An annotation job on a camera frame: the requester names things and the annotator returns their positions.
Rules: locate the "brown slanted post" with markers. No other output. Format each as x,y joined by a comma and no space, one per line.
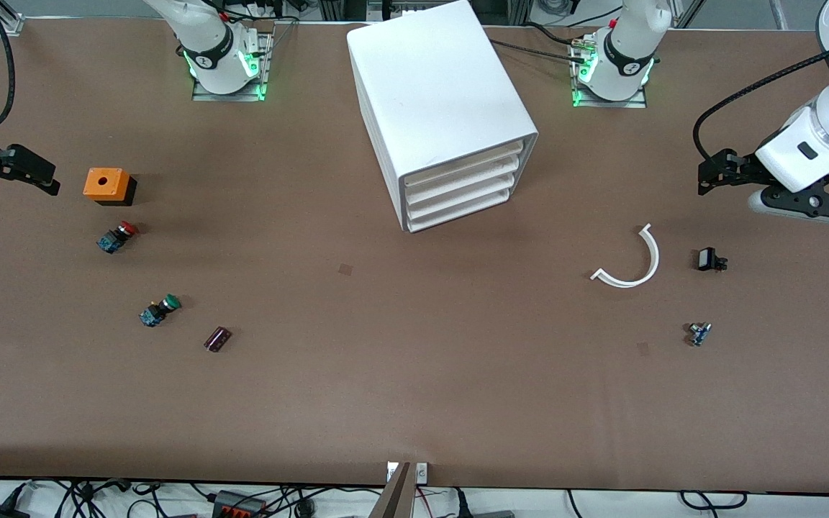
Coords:
394,496

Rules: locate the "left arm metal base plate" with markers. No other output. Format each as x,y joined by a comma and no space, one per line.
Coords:
637,103

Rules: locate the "green push button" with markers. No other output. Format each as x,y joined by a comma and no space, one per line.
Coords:
159,311

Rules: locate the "red push button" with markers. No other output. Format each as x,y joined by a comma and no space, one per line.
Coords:
116,237

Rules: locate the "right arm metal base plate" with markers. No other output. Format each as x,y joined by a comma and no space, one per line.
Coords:
267,65

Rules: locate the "orange box with hole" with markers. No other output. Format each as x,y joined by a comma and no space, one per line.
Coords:
105,183

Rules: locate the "white metal bracket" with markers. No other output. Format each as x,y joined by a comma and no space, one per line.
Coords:
422,473

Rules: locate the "white curved plastic strip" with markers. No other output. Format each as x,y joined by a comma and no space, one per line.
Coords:
652,262

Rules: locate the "dark maroon capacitor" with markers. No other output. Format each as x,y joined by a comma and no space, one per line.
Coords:
217,339

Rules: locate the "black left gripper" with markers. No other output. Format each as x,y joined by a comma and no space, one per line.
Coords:
743,170

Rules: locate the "aluminium frame post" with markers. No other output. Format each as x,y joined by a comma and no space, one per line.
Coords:
13,23

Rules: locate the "small black switch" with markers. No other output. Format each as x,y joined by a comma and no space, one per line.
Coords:
708,259

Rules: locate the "small blue electronic component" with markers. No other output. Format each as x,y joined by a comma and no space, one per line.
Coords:
699,334

